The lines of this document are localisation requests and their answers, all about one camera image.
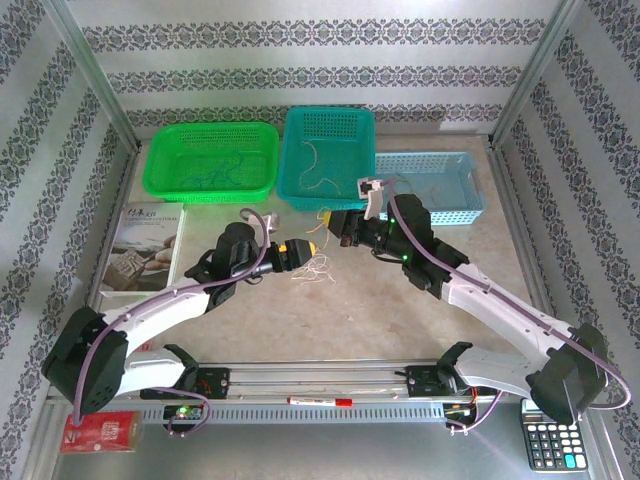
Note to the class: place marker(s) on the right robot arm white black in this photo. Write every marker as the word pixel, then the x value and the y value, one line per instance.
pixel 500 310

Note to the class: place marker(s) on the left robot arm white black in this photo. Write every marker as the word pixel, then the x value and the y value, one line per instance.
pixel 155 310

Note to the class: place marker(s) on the teal plastic basket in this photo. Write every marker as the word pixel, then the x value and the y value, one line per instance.
pixel 340 150

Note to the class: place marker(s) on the light blue plastic basket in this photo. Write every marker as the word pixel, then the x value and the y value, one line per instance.
pixel 450 170

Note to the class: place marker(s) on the white book with photo cover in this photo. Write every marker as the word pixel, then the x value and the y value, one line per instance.
pixel 142 240

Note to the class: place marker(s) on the green plastic basket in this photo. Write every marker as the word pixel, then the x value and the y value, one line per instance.
pixel 170 150

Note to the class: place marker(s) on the white red marker pen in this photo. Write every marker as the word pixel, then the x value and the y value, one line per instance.
pixel 315 401

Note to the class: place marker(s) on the small controller board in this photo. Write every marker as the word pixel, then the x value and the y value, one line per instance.
pixel 182 413
pixel 460 411

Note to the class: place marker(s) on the red flat box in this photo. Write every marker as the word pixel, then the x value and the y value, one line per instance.
pixel 105 432

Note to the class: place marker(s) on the black desk calculator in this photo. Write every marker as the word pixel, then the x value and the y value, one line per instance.
pixel 555 445

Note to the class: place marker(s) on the aluminium linear rail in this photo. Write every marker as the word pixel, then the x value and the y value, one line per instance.
pixel 320 375

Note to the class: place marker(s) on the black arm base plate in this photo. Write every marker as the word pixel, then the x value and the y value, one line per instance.
pixel 215 382
pixel 422 380

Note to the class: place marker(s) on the aluminium table side rail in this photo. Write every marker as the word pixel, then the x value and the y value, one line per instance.
pixel 127 175

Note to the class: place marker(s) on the aluminium frame post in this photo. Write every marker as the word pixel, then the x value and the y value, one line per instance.
pixel 96 75
pixel 534 75

